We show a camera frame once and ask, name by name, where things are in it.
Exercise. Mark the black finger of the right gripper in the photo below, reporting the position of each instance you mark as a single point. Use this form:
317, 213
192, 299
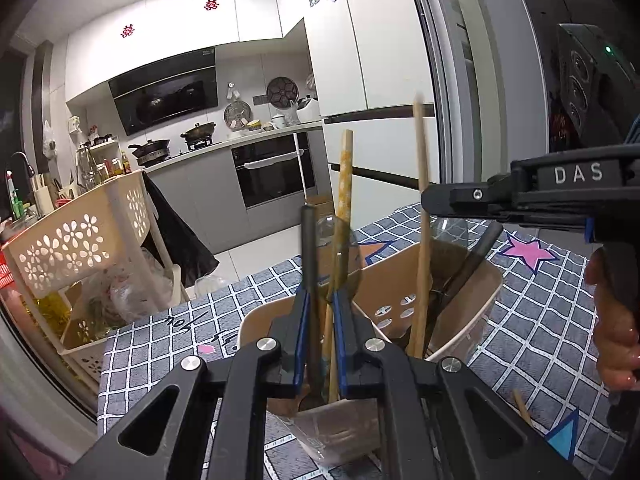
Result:
491, 200

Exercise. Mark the black wok on stove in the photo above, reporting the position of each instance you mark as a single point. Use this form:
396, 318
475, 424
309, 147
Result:
150, 153

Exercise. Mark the person's right hand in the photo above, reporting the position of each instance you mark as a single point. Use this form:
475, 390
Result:
615, 334

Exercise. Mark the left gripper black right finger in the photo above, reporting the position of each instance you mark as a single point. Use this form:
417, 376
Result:
358, 375

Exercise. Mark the wooden chopstick in holder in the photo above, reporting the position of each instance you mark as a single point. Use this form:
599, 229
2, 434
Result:
520, 404

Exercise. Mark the round dark decorative plate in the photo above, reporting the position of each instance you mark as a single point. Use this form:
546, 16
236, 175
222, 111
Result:
282, 92

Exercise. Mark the large translucent dark spoon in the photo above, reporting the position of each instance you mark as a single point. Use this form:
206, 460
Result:
331, 260

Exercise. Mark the black range hood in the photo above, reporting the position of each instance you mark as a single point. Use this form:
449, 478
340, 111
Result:
166, 89

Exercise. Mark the white refrigerator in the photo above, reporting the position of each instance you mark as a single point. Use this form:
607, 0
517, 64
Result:
370, 62

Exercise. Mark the wooden chopstick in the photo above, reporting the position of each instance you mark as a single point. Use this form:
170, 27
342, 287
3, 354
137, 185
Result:
520, 404
339, 273
423, 270

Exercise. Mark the black garment on cart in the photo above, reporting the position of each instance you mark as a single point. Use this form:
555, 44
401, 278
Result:
183, 246

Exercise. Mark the beige plastic utensil holder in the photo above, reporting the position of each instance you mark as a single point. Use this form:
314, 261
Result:
340, 432

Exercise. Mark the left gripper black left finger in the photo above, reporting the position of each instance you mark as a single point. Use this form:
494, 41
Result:
286, 374

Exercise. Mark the grey checked star tablecloth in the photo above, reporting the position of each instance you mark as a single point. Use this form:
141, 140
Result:
531, 342

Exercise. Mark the beige perforated storage cart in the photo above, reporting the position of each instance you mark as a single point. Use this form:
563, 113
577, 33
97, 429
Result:
111, 225

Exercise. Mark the small translucent dark spoon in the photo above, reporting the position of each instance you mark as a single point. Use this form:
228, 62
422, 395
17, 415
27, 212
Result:
464, 261

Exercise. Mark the black built-in oven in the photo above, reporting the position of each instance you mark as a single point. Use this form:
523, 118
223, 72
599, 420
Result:
270, 169

